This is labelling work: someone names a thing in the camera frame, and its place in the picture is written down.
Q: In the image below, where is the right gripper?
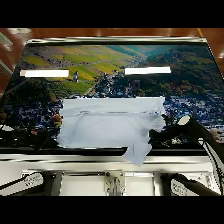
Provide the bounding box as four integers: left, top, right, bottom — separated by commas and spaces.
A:
148, 128, 172, 146

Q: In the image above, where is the light blue shirt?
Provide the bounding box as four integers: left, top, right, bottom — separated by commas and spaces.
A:
56, 96, 167, 167

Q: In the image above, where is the black cable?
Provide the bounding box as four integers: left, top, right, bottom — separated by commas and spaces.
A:
201, 139, 224, 194

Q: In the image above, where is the silver frame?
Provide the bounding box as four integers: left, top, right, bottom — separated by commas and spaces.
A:
0, 146, 224, 197

